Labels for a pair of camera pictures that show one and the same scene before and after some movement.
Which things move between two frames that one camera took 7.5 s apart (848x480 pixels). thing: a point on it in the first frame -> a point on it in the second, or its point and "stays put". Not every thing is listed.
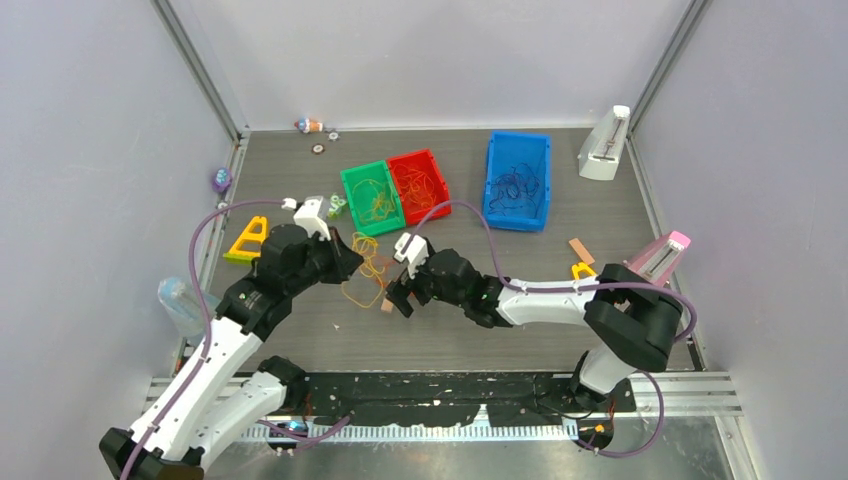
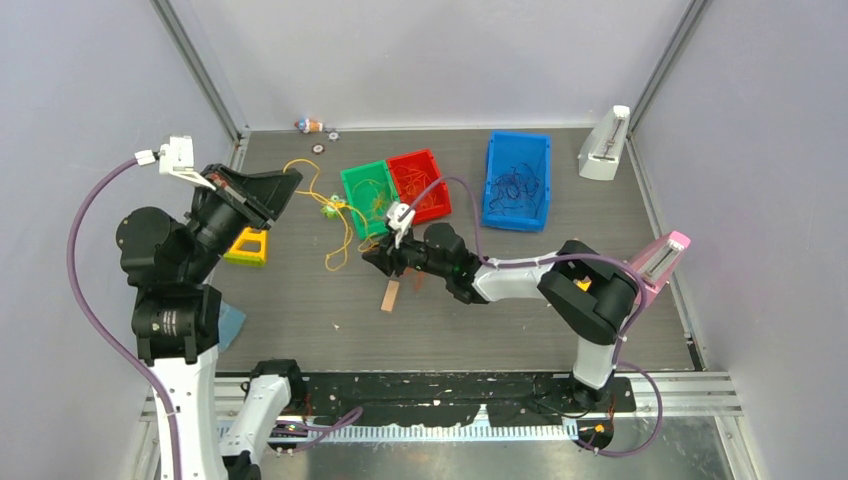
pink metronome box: [659, 261] stays put
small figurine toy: [306, 125] stays put
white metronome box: [600, 155] stays put
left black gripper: [344, 261] -> [260, 196]
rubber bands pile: [365, 286] -> [340, 208]
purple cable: [516, 189] stays put
